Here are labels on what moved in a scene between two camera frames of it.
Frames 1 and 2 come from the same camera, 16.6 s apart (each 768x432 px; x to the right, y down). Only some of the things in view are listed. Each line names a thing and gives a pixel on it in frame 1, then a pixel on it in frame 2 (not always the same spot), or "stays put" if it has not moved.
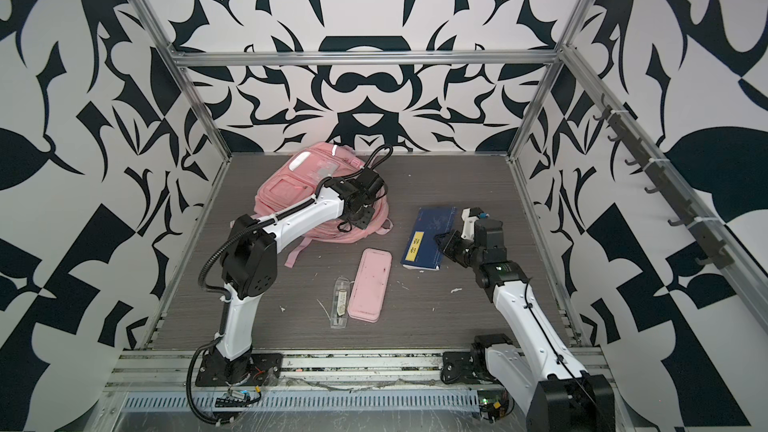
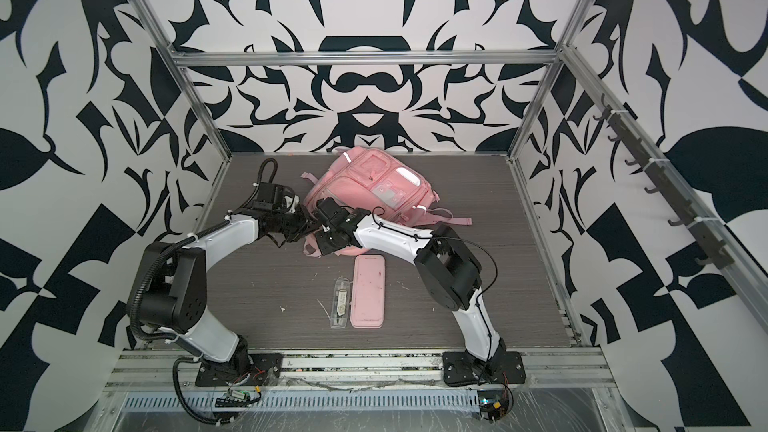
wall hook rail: x=717 y=254 stays put
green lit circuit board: x=493 y=402 stays put
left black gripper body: x=365 y=218 → x=293 y=225
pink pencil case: x=370 y=287 stays put
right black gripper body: x=464 y=251 → x=327 y=241
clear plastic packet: x=340 y=303 stays put
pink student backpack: x=297 y=175 → x=378 y=181
